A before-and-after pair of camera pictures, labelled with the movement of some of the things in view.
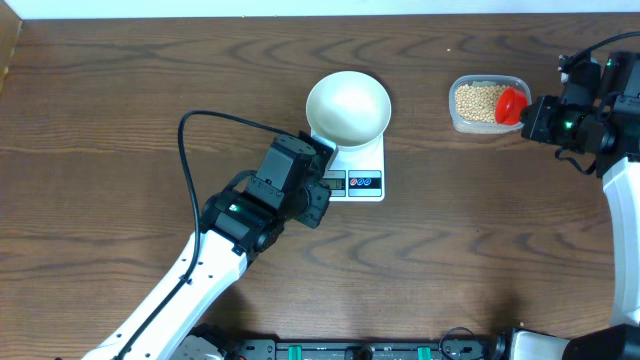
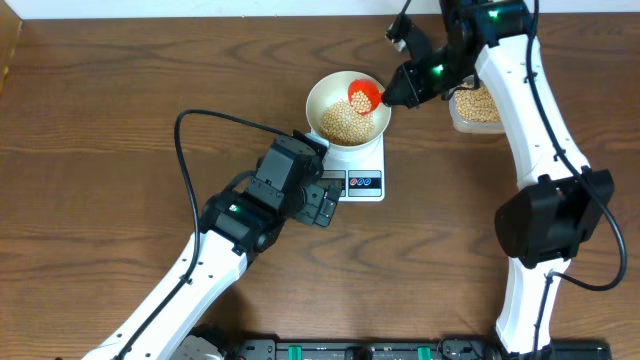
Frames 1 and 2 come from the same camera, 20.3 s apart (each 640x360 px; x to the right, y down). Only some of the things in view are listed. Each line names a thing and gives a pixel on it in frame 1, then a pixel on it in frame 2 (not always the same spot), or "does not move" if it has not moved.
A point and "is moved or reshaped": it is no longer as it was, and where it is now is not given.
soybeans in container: x=478 y=103 does not move
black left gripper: x=318 y=196 does not move
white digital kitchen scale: x=357 y=174 does not move
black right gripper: x=537 y=116 -> x=415 y=95
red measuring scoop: x=508 y=106 is moved or reshaped
